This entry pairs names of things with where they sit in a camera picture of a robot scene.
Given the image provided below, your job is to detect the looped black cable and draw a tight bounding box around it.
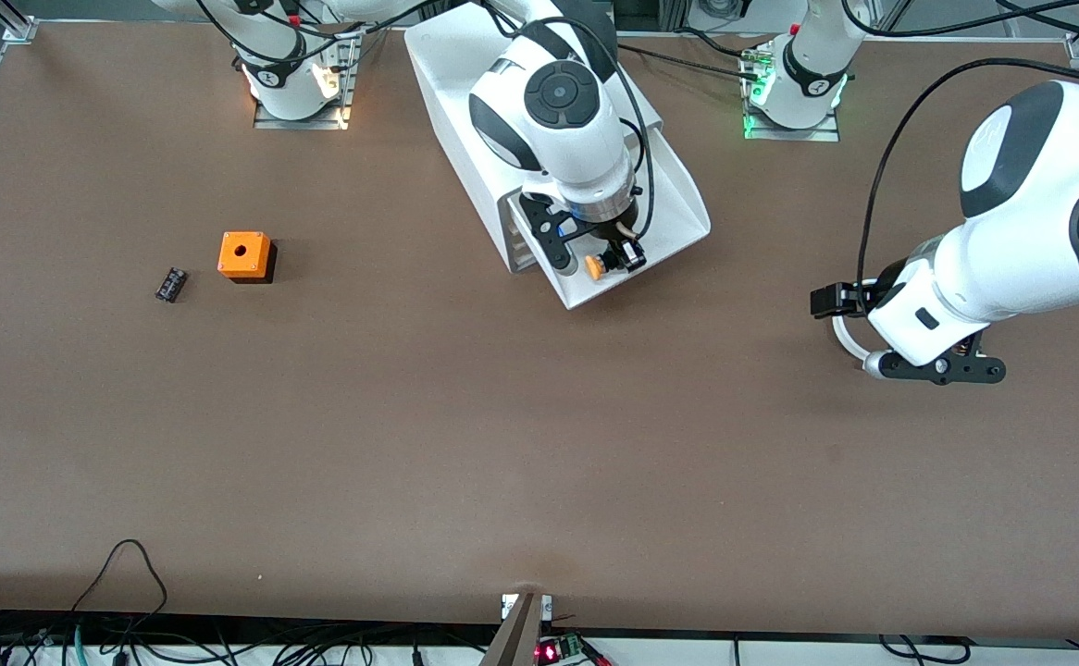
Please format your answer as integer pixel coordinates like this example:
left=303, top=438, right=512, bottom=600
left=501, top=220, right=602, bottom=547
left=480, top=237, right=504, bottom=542
left=68, top=539, right=170, bottom=639

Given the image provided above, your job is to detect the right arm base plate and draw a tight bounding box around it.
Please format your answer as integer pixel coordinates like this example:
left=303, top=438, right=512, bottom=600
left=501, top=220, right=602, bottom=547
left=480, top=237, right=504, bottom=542
left=253, top=23, right=360, bottom=130

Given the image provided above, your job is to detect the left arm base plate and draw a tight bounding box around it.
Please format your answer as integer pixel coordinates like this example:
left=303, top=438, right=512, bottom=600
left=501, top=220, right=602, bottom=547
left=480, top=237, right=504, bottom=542
left=741, top=42, right=841, bottom=142

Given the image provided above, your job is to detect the orange push button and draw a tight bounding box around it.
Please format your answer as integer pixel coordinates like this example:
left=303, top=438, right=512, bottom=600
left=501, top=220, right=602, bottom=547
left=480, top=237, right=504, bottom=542
left=584, top=242, right=638, bottom=281

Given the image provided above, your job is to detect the circuit board with red light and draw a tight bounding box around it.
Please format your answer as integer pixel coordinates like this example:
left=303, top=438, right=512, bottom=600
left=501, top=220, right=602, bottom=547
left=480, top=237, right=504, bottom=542
left=535, top=634, right=587, bottom=665

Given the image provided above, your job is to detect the black table cable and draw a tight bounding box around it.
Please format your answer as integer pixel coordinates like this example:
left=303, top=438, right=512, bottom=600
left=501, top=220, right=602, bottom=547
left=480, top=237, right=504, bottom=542
left=618, top=39, right=767, bottom=82
left=674, top=26, right=776, bottom=58

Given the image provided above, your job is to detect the orange box with hole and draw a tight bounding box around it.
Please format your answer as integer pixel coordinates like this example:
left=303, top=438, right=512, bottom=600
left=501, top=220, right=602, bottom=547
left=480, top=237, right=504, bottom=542
left=217, top=231, right=279, bottom=285

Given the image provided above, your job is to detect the white curved plastic arc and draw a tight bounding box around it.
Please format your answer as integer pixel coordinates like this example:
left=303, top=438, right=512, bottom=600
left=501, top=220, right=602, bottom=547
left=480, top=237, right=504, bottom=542
left=831, top=314, right=875, bottom=368

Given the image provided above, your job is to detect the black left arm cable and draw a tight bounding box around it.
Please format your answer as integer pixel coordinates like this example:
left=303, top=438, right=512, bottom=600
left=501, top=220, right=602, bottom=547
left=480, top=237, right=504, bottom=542
left=859, top=57, right=1079, bottom=297

